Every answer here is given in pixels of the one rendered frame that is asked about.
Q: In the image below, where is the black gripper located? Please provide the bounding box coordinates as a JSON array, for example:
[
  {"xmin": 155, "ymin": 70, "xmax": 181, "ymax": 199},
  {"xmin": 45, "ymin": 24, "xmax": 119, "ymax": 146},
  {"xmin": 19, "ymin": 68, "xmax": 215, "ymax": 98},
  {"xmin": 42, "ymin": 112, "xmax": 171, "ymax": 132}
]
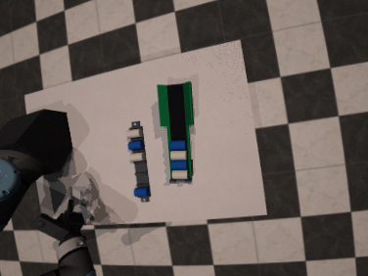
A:
[{"xmin": 56, "ymin": 187, "xmax": 86, "ymax": 246}]

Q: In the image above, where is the beige cylinder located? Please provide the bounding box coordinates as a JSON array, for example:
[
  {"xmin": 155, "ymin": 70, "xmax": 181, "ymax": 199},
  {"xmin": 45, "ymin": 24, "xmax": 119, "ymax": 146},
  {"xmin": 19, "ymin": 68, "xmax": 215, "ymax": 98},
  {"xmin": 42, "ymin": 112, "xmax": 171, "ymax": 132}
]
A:
[
  {"xmin": 170, "ymin": 150, "xmax": 187, "ymax": 161},
  {"xmin": 126, "ymin": 128, "xmax": 143, "ymax": 139},
  {"xmin": 129, "ymin": 152, "xmax": 146, "ymax": 161},
  {"xmin": 172, "ymin": 169, "xmax": 188, "ymax": 179}
]

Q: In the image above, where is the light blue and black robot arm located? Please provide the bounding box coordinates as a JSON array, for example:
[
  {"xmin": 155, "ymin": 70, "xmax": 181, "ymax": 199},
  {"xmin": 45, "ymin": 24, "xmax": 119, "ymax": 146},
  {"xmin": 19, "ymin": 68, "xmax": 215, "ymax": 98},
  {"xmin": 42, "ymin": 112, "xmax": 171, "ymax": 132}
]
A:
[{"xmin": 0, "ymin": 150, "xmax": 97, "ymax": 276}]

